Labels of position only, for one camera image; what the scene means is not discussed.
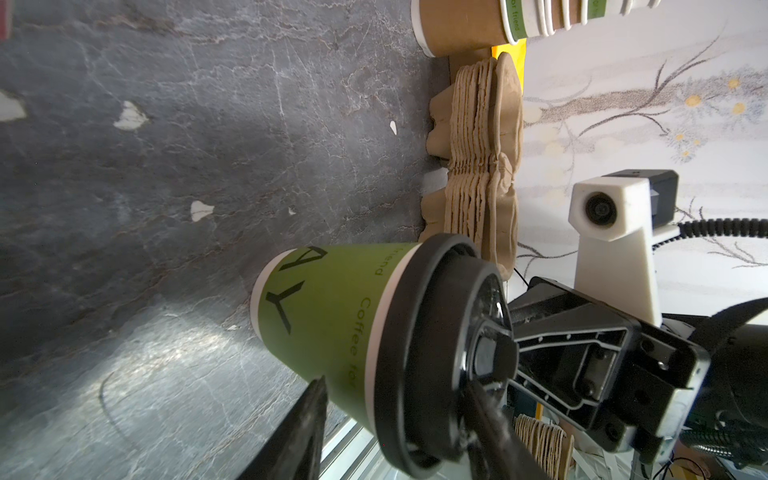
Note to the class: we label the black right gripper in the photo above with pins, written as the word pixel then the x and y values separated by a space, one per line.
pixel 571 351

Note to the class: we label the stack of paper cups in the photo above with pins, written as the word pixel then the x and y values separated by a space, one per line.
pixel 447 27

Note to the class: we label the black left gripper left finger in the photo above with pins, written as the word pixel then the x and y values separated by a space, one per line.
pixel 294 450

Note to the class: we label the stack of pulp cup carriers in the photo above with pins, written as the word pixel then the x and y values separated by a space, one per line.
pixel 477 132

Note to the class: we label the black cup lid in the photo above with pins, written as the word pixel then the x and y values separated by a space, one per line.
pixel 447 322

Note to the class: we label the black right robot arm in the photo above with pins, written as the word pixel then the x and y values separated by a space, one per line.
pixel 733 396

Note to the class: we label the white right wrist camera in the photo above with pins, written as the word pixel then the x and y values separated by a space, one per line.
pixel 620 217

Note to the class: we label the yellow paper napkins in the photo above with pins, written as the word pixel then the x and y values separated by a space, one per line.
pixel 518 53

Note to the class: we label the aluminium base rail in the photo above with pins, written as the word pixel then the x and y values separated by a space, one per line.
pixel 566 453

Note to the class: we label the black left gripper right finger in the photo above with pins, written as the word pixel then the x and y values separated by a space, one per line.
pixel 494 450

